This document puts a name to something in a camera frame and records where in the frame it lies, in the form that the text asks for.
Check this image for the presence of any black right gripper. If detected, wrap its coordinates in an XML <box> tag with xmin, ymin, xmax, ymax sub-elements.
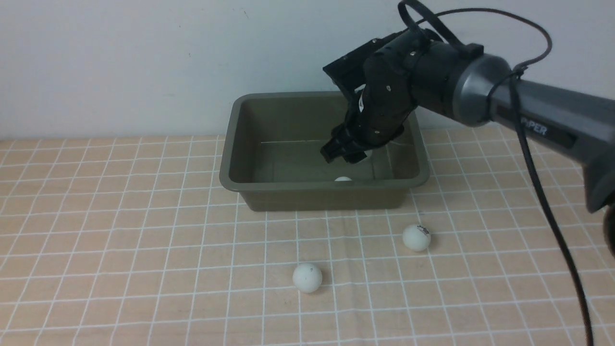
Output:
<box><xmin>320</xmin><ymin>29</ymin><xmax>435</xmax><ymax>164</ymax></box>

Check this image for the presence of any white ping-pong ball black print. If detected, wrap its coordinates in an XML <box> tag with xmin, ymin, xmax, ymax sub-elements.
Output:
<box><xmin>402</xmin><ymin>225</ymin><xmax>432</xmax><ymax>252</ymax></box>

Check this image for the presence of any white ping-pong ball small speck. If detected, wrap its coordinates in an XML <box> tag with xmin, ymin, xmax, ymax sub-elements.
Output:
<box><xmin>292</xmin><ymin>263</ymin><xmax>323</xmax><ymax>294</ymax></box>

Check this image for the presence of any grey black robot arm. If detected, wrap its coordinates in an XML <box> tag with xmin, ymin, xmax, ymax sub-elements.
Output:
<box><xmin>321</xmin><ymin>29</ymin><xmax>615</xmax><ymax>250</ymax></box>

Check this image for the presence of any olive green plastic bin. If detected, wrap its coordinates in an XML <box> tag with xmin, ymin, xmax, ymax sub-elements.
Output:
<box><xmin>219</xmin><ymin>91</ymin><xmax>431</xmax><ymax>211</ymax></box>

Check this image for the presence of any beige checkered tablecloth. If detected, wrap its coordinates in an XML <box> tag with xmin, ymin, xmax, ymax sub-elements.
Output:
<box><xmin>0</xmin><ymin>127</ymin><xmax>586</xmax><ymax>346</ymax></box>

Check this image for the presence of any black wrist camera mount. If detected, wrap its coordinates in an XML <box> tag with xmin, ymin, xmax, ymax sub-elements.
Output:
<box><xmin>322</xmin><ymin>32</ymin><xmax>402</xmax><ymax>101</ymax></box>

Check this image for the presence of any black camera cable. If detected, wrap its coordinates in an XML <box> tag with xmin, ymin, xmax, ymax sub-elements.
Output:
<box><xmin>398</xmin><ymin>0</ymin><xmax>596</xmax><ymax>346</ymax></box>

